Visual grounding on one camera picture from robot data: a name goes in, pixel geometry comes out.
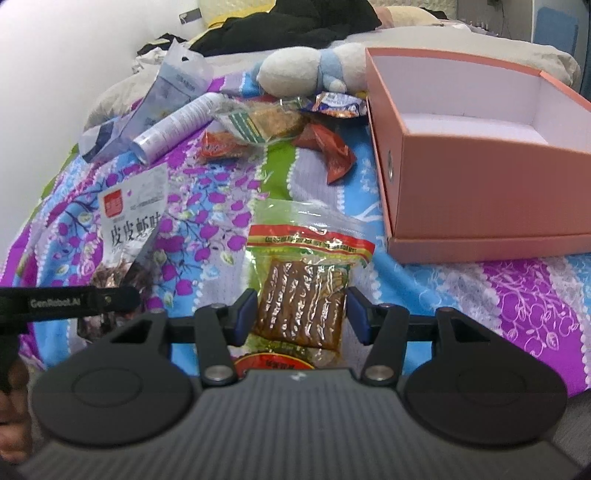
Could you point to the white spray can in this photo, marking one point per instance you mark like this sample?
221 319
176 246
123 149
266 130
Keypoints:
178 124

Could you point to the blue snack packet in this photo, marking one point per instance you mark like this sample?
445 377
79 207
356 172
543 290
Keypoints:
333 104

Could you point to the pink cardboard box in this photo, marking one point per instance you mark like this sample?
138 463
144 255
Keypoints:
475 194

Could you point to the quilted cream headboard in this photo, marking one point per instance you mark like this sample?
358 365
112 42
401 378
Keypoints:
240 7

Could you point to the yellow pillow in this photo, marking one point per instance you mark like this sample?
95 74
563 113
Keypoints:
219 22

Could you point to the black garment heap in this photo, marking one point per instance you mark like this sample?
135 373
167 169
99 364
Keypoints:
295 21

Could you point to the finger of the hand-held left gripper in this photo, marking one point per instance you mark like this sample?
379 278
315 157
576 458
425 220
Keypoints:
69 302

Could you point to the dark red snack packet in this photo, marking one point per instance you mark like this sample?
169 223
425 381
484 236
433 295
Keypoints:
328 147

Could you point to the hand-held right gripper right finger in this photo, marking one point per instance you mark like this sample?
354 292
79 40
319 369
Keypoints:
358 318

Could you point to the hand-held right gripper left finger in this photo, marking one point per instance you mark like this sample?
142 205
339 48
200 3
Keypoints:
244 317

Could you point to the heap of clothes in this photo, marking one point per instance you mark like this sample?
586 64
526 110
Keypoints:
154 48

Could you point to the white and blue plush toy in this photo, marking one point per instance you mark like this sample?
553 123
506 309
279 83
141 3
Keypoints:
295 69

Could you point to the person's left hand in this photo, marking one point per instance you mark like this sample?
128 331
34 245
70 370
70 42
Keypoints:
14 417

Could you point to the clear green striped cake packet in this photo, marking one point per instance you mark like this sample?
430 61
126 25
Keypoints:
263 121

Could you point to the clear plastic zip bag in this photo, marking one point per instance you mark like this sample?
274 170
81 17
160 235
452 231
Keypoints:
171 85

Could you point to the purple floral printed blanket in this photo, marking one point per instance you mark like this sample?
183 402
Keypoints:
461 300

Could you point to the beige pillow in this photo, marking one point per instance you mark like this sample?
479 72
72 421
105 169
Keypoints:
406 14

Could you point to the white snack packet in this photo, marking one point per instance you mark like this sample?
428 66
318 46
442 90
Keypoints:
134 207

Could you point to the clear brown tofu snack packet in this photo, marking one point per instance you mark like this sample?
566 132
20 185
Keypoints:
300 258

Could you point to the grey wall socket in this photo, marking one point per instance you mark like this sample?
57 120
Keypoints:
190 16

